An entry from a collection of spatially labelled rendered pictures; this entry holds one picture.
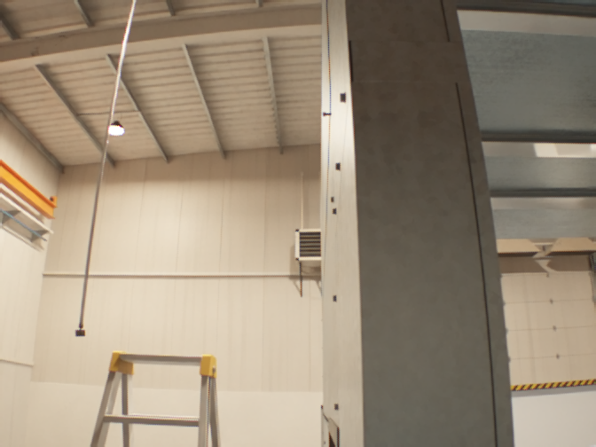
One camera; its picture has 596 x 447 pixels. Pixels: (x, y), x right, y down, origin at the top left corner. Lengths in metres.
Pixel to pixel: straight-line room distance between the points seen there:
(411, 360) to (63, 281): 12.51
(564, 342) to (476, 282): 11.91
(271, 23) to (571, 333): 9.01
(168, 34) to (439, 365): 8.21
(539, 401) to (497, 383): 11.78
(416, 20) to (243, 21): 7.88
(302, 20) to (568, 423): 9.80
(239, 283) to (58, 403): 4.91
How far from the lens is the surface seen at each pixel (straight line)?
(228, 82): 10.25
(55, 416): 12.42
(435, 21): 0.47
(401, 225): 0.37
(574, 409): 12.49
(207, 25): 8.39
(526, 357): 11.86
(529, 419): 12.05
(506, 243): 11.40
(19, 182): 11.39
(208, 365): 1.76
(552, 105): 1.91
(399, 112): 0.41
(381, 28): 0.46
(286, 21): 8.24
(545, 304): 12.24
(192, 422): 1.68
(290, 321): 11.16
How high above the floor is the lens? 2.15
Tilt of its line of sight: 20 degrees up
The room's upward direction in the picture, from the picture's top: straight up
